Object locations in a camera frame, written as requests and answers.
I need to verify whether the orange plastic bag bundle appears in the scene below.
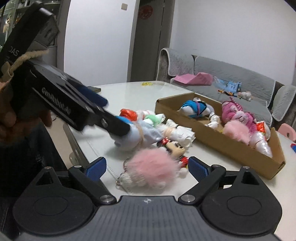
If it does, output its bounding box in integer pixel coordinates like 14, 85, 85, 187
120, 108, 138, 121

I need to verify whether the minnie mouse doll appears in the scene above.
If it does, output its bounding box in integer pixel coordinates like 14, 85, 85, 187
157, 138, 189, 178

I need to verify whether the light blue sock bundle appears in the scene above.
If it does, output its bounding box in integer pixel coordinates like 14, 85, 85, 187
110, 116, 163, 151

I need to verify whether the white sock with peach band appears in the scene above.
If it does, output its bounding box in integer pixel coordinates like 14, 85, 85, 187
164, 119, 196, 149

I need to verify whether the pink fluffy pompom keychain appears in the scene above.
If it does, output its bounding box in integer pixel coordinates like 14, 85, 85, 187
116, 148, 180, 189

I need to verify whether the green and white sock bundle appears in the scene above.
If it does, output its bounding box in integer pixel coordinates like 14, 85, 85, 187
144, 113, 166, 127

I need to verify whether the pink fluffy pompom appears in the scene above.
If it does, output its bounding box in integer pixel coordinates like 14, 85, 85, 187
222, 120, 250, 145

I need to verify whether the small white cloth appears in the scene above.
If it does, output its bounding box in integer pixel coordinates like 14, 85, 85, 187
205, 111, 220, 130

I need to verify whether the clear plastic bag bundle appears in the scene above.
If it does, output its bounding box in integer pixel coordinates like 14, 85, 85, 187
249, 121, 273, 158

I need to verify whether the magenta dotted knit garment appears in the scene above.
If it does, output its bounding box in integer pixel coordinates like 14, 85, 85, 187
221, 97, 257, 133

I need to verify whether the person's left hand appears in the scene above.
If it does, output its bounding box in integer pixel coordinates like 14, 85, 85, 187
1, 82, 52, 146

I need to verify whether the brown cardboard tray box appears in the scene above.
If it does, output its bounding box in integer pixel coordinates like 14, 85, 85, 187
155, 92, 285, 180

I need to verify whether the plush toy on sofa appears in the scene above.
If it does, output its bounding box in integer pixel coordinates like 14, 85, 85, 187
237, 91, 252, 101

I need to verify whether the orange blue marker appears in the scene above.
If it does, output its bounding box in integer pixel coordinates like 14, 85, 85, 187
290, 143, 296, 153

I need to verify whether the pink child chair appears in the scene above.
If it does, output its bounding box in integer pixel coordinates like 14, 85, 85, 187
277, 123, 296, 142

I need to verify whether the blue toy castle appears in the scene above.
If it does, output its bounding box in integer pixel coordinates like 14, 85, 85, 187
224, 81, 242, 93

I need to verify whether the dark wooden door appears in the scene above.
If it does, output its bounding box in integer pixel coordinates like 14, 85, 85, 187
130, 0, 175, 82

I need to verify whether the grey covered sofa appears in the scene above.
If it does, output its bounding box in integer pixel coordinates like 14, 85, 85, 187
157, 48, 295, 128

